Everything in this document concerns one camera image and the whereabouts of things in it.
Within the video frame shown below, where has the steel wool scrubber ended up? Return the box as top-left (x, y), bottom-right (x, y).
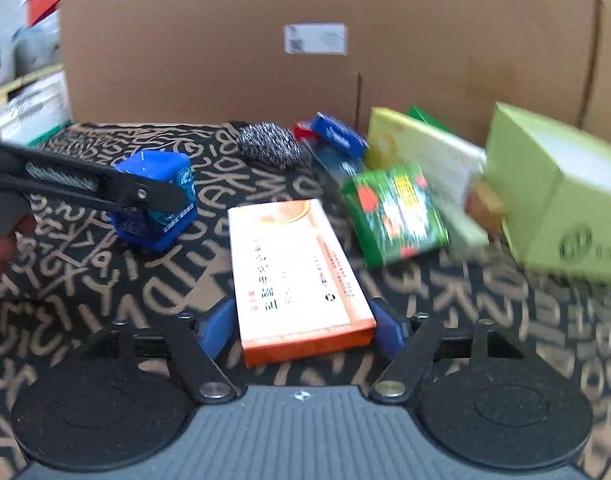
top-left (236, 122), bottom-right (304, 169)

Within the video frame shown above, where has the light green box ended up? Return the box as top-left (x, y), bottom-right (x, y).
top-left (484, 101), bottom-right (611, 286)

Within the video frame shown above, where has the orange and white box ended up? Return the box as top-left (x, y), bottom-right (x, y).
top-left (228, 199), bottom-right (377, 368)

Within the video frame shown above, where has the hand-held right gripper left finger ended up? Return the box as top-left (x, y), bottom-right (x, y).
top-left (80, 299), bottom-right (238, 405)

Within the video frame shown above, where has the small blue box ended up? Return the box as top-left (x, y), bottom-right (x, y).
top-left (310, 111), bottom-right (370, 159)

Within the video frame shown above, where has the dark blue packet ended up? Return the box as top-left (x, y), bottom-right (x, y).
top-left (313, 145), bottom-right (366, 182)

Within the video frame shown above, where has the person's left hand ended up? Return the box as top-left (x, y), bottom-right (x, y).
top-left (0, 214), bottom-right (37, 302)

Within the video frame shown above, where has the white plastic bag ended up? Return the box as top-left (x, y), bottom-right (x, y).
top-left (10, 10), bottom-right (64, 82)

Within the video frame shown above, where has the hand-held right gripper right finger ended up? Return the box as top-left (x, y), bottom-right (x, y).
top-left (369, 299), bottom-right (527, 405)

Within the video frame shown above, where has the dark green box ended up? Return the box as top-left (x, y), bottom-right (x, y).
top-left (405, 105), bottom-right (454, 134)

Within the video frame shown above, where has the white and green box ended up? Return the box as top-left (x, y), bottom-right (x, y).
top-left (0, 67), bottom-right (74, 147)

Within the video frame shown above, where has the white shipping label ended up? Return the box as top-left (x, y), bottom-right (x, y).
top-left (284, 23), bottom-right (347, 56)

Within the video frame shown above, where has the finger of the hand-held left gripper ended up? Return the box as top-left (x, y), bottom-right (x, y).
top-left (0, 140), bottom-right (197, 217)

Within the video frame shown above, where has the plain cardboard box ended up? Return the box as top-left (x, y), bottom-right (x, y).
top-left (580, 0), bottom-right (611, 137)

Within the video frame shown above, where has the yellow and white box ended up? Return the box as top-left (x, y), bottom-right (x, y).
top-left (365, 106), bottom-right (489, 261)

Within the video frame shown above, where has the large cardboard box with label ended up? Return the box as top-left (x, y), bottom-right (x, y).
top-left (58, 0), bottom-right (599, 147)

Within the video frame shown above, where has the black patterned blanket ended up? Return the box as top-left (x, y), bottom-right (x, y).
top-left (0, 120), bottom-right (611, 480)

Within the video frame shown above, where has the blue cube box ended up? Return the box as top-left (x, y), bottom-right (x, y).
top-left (108, 150), bottom-right (199, 253)

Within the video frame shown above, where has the gold box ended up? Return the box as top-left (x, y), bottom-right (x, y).
top-left (465, 180), bottom-right (509, 237)

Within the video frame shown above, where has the green packet with red spots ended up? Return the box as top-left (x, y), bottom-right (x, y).
top-left (341, 164), bottom-right (449, 270)

